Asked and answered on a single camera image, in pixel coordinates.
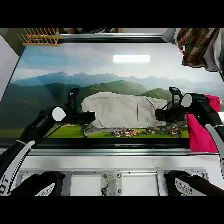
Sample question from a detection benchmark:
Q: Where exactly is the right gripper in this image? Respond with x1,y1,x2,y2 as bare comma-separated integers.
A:
154,107,185,124

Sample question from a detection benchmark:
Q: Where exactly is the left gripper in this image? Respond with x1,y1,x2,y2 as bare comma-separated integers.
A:
64,110,96,126

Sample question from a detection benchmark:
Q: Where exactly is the grey garment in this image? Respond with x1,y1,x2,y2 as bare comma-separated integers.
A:
80,91,168,130

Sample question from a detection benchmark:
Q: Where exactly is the pink garment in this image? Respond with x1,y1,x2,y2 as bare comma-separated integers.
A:
186,94,223,154

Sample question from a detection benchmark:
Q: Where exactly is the checked shirt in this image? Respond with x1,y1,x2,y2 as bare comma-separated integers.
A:
175,27,221,72

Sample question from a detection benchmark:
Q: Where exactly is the white garment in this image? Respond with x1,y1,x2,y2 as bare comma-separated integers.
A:
203,27,224,81

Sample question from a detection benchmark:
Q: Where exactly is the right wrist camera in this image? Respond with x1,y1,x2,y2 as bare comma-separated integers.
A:
168,86,183,109

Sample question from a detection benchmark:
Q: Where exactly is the silver frame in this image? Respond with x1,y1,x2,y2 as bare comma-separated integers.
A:
0,146,224,197

